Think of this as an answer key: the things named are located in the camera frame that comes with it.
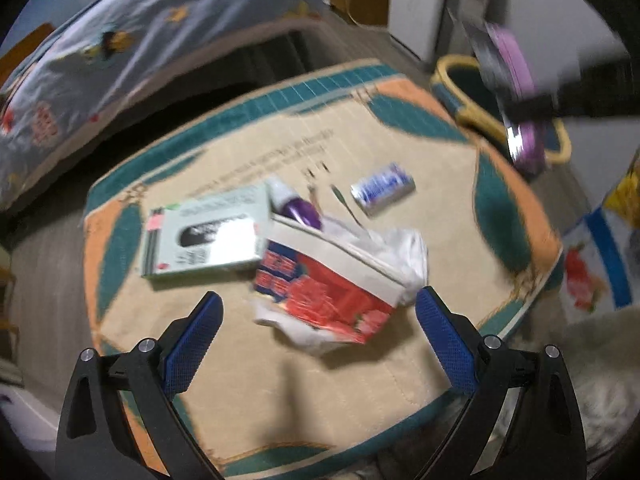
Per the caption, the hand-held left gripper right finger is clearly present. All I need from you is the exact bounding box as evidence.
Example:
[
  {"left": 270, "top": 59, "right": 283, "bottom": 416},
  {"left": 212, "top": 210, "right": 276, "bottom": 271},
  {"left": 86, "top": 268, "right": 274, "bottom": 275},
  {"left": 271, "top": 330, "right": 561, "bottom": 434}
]
[{"left": 414, "top": 286, "right": 587, "bottom": 480}]

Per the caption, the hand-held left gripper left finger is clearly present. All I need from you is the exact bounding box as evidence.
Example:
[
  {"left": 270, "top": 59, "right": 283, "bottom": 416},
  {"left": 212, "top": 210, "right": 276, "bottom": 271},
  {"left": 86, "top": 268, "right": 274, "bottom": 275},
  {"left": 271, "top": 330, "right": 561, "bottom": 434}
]
[{"left": 56, "top": 291, "right": 224, "bottom": 480}]

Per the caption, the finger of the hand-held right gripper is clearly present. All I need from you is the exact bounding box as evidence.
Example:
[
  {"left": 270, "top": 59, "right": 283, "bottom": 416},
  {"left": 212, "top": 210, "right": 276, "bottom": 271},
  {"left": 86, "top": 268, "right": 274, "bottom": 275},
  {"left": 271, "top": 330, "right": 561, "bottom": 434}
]
[{"left": 500, "top": 91, "right": 562, "bottom": 123}]

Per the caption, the purple packet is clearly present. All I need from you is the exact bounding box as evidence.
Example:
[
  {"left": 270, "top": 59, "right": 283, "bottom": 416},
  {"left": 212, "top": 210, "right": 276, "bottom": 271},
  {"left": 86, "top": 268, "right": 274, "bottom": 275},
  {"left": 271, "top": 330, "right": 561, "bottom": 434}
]
[{"left": 447, "top": 10, "right": 549, "bottom": 175}]

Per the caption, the teal bin with yellow rim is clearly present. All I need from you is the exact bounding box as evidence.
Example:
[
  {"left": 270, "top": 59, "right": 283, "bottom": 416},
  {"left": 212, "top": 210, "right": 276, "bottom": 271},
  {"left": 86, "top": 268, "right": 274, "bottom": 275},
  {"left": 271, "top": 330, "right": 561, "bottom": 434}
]
[{"left": 431, "top": 55, "right": 572, "bottom": 165}]

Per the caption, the white crumpled plastic bag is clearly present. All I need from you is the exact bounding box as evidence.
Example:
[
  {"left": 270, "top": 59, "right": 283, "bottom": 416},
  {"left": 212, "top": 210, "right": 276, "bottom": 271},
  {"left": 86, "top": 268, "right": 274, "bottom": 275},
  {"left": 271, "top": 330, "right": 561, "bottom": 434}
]
[{"left": 252, "top": 227, "right": 431, "bottom": 359}]

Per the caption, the patterned teal orange cushion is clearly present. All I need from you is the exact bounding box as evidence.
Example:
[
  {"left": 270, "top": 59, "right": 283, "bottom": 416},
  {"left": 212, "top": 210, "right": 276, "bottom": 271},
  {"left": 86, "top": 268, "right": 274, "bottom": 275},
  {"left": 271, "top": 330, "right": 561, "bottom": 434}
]
[{"left": 82, "top": 59, "right": 565, "bottom": 468}]

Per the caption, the green white flat box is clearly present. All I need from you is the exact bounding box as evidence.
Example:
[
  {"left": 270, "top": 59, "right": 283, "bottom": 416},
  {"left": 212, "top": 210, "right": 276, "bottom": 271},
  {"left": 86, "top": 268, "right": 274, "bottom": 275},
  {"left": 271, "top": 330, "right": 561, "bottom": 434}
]
[{"left": 141, "top": 185, "right": 274, "bottom": 281}]

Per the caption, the red white paper carton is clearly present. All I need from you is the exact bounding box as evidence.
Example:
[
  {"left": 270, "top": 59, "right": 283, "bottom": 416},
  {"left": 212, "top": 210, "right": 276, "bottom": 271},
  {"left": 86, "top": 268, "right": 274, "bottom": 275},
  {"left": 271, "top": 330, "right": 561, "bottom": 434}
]
[{"left": 252, "top": 215, "right": 407, "bottom": 346}]

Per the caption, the white air purifier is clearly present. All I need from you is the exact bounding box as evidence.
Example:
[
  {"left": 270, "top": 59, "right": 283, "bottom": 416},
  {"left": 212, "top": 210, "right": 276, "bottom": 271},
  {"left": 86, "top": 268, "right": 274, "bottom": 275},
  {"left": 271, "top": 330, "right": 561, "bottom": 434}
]
[{"left": 387, "top": 0, "right": 497, "bottom": 62}]

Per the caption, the white fluffy cloth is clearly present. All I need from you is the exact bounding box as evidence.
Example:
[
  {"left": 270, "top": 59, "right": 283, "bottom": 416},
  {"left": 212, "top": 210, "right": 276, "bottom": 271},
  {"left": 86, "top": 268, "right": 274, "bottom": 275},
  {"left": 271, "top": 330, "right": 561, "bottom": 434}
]
[{"left": 495, "top": 305, "right": 640, "bottom": 467}]

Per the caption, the blue white small packet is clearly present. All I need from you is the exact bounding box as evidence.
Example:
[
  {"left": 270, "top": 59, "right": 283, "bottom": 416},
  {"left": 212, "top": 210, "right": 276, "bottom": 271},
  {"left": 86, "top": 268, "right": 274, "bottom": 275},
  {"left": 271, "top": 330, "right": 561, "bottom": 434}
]
[{"left": 350, "top": 161, "right": 417, "bottom": 218}]

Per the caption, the printed bag with red fruit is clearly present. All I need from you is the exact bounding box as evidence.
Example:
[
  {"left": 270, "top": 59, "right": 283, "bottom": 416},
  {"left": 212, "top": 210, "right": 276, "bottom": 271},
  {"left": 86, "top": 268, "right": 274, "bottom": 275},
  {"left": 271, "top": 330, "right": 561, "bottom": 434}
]
[{"left": 560, "top": 207, "right": 640, "bottom": 314}]

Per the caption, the thin green stick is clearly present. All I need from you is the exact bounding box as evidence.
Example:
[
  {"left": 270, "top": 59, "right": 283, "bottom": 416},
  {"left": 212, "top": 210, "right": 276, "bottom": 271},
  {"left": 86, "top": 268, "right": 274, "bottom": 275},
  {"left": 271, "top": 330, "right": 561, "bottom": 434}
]
[{"left": 330, "top": 184, "right": 369, "bottom": 232}]

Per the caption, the purple white small bottle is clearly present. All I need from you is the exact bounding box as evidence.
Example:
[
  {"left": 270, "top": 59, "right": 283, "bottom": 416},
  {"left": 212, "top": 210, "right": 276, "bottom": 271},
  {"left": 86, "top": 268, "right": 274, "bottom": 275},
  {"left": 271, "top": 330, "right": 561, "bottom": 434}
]
[{"left": 265, "top": 176, "right": 326, "bottom": 232}]

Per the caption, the printed blue blanket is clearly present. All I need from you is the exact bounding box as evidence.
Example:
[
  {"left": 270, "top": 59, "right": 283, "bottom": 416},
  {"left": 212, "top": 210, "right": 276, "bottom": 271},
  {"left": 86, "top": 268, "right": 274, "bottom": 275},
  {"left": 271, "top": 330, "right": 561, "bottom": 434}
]
[{"left": 0, "top": 0, "right": 332, "bottom": 212}]

